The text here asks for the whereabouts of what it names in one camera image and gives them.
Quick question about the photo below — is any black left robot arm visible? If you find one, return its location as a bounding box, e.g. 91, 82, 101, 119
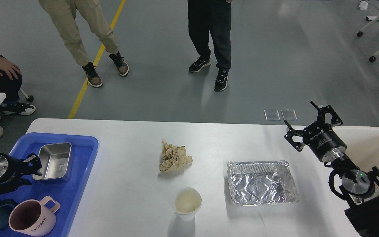
0, 153, 42, 195

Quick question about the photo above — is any white plastic bin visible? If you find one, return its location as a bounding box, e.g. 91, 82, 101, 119
335, 126, 379, 171

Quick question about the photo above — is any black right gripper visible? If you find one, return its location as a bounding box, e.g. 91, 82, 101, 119
284, 101, 348, 162

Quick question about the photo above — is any left floor outlet plate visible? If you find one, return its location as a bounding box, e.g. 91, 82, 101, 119
264, 109, 280, 120

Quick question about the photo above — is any blue plastic tray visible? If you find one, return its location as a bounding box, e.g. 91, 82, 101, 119
0, 132, 99, 237

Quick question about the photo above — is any stainless steel rectangular tray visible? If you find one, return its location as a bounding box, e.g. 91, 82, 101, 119
33, 143, 73, 183

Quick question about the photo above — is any grey office chair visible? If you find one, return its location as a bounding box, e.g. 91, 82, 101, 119
19, 88, 34, 102

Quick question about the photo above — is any aluminium foil tray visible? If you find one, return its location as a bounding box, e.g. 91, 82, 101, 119
227, 160, 300, 206

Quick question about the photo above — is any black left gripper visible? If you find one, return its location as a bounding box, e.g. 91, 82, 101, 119
0, 153, 42, 195

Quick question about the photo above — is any pink mug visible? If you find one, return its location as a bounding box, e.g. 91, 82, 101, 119
9, 196, 61, 237

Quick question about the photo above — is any person in black trousers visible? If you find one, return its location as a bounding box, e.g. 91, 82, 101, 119
188, 0, 232, 92

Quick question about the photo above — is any person in dark jeans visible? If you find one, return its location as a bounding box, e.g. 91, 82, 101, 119
0, 54, 36, 116

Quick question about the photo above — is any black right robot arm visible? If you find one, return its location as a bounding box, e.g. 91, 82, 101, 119
284, 101, 379, 237

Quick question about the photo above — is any floor outlet plate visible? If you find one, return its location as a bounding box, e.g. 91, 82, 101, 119
280, 109, 298, 120
264, 109, 280, 120

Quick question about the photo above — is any person in beige trousers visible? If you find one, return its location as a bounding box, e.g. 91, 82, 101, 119
38, 0, 130, 88

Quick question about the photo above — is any white paper cup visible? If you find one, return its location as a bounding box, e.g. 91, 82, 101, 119
173, 187, 202, 222

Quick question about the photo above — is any crumpled brown paper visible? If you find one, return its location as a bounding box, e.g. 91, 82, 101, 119
159, 139, 193, 173

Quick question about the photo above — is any right floor outlet plate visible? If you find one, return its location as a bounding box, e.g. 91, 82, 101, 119
280, 109, 298, 120

